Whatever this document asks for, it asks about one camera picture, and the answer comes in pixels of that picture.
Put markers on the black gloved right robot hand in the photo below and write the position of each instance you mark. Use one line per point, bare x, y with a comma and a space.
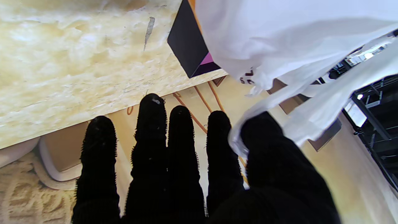
161, 186

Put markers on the white plastic bag orange logo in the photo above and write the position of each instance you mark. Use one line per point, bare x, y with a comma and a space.
279, 40

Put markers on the black gift box pink inside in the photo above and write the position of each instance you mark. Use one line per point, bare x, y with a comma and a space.
189, 46

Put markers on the tripod floor lamp white shade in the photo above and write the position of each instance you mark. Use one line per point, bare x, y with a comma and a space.
199, 109

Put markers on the beige sofa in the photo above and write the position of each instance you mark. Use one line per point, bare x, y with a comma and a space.
59, 152

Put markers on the cream knitted pillow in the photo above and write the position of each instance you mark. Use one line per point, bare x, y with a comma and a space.
28, 196

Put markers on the dark flat television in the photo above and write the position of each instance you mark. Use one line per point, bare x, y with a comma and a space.
323, 133

